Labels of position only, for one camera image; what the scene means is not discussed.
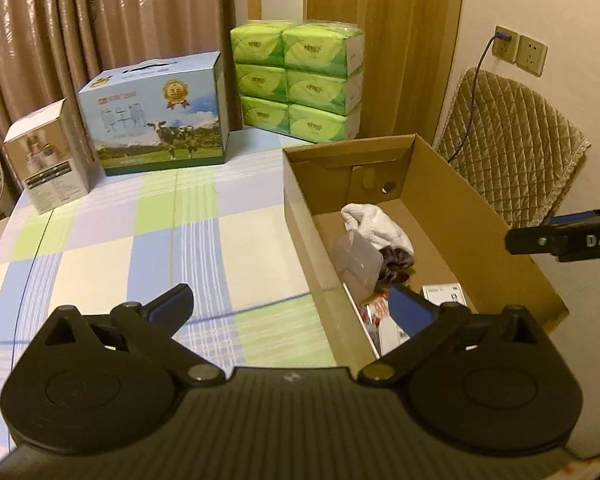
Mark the beige product box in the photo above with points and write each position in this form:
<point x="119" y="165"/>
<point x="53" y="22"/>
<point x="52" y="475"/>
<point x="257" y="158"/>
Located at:
<point x="47" y="160"/>

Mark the brown cardboard box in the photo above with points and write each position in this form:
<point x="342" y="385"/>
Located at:
<point x="430" y="185"/>

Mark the white cloth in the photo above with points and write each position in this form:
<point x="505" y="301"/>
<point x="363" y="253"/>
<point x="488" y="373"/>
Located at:
<point x="377" y="225"/>

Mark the stack of green tissue packs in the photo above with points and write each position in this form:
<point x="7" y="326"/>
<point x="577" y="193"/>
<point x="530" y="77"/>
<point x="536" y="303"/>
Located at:
<point x="297" y="80"/>

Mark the dark hair scrunchie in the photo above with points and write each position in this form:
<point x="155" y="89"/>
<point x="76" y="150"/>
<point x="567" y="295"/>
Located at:
<point x="397" y="262"/>

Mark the plaid tablecloth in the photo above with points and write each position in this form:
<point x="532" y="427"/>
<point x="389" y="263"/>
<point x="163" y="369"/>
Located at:
<point x="155" y="240"/>

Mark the wooden door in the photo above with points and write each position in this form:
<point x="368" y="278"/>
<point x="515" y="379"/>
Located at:
<point x="390" y="35"/>

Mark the red snack packet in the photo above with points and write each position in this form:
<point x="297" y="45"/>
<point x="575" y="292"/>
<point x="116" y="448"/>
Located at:
<point x="375" y="310"/>

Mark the quilted chair cover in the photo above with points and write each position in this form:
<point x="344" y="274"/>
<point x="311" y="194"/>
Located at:
<point x="515" y="150"/>

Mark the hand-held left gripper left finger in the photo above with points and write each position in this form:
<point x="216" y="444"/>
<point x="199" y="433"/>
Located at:
<point x="172" y="302"/>

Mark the brown curtain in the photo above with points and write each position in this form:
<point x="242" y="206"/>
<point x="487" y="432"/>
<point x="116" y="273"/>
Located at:
<point x="105" y="10"/>

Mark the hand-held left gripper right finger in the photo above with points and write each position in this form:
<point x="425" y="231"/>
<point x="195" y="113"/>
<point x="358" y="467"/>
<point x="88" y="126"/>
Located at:
<point x="410" y="310"/>

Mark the beige wall socket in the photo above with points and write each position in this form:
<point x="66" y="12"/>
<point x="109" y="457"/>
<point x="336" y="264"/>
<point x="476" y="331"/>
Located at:
<point x="531" y="55"/>

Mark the wall socket with plug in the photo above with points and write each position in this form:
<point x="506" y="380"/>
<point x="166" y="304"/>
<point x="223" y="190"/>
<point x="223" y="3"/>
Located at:
<point x="505" y="44"/>

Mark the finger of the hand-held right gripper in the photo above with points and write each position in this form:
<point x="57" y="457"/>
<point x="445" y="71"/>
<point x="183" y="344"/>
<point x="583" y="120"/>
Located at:
<point x="577" y="218"/>
<point x="535" y="241"/>

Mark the blue milk carton box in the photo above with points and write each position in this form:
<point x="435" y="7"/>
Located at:
<point x="155" y="115"/>

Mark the clear plastic container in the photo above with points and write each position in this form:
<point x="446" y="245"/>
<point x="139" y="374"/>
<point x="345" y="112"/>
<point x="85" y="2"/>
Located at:
<point x="357" y="266"/>

